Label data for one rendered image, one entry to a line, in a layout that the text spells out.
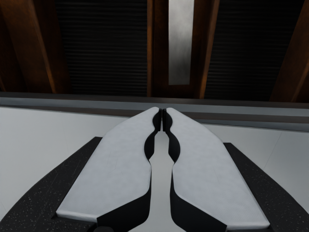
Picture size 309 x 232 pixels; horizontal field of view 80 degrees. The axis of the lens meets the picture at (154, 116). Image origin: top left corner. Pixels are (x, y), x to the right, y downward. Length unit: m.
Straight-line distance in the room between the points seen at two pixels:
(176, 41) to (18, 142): 0.19
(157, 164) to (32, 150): 0.10
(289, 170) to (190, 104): 0.10
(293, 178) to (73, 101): 0.20
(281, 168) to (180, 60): 0.16
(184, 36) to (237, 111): 0.12
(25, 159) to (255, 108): 0.20
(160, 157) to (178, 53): 0.14
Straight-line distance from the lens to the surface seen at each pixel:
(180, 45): 0.24
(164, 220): 0.22
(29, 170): 0.20
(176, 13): 0.24
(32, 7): 0.28
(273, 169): 0.19
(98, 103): 0.16
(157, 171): 0.17
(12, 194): 0.24
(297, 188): 0.21
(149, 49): 0.25
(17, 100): 0.20
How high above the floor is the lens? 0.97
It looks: 61 degrees down
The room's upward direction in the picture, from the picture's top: 175 degrees counter-clockwise
